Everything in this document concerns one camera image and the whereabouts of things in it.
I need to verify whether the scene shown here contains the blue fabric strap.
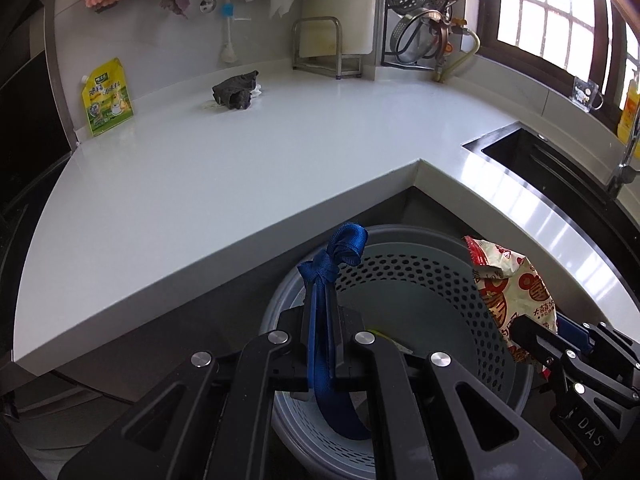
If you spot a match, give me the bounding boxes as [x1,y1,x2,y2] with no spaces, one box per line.
[297,223,373,441]

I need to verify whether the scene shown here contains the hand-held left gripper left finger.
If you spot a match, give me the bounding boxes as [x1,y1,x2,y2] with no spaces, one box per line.
[57,282,317,480]

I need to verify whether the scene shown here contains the black wire dish rack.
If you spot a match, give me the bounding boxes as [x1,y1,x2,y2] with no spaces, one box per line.
[380,0,483,68]

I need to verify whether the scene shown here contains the green yellow stand-up pouch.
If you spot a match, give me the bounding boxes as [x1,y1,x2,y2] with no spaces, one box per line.
[79,57,135,137]

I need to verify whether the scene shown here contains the grey perforated trash bin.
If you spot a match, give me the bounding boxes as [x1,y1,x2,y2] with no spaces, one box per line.
[259,225,536,480]

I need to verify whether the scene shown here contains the glass pot lid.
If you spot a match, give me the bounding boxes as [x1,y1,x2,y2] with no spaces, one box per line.
[392,8,453,63]

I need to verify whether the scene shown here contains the black kitchen sink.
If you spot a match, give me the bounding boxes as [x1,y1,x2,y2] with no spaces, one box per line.
[461,122,640,321]

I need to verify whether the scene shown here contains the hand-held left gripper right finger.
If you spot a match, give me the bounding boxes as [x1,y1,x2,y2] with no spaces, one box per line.
[327,285,571,480]

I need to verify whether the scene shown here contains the steel faucet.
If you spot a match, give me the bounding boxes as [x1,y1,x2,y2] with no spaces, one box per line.
[606,110,640,196]

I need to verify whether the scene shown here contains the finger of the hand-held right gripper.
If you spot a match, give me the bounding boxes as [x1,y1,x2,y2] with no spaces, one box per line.
[510,315,640,417]
[556,312,640,392]

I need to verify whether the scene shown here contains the white blue bottle brush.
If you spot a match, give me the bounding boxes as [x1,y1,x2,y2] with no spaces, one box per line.
[220,0,253,64]

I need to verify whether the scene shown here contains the white cutting board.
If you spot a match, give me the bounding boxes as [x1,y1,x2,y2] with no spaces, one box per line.
[300,0,378,56]

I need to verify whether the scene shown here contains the wooden framed window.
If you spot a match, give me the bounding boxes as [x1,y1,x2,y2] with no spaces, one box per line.
[477,0,640,111]

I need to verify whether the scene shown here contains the clear acrylic holder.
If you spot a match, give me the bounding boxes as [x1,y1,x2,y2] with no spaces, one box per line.
[570,76,603,112]

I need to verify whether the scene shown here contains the yellow bottle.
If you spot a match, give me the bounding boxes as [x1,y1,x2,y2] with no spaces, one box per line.
[616,67,640,143]

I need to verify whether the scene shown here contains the yellow gas hose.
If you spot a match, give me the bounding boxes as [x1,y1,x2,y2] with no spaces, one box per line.
[432,27,482,84]

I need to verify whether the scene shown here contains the red white snack wrapper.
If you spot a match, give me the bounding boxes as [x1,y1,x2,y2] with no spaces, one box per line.
[462,235,560,373]

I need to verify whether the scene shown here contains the steel cutting board stand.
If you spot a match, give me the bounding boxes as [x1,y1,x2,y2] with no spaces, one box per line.
[291,16,363,80]

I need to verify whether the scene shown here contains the dark grey cloth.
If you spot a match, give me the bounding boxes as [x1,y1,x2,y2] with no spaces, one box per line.
[211,70,261,111]

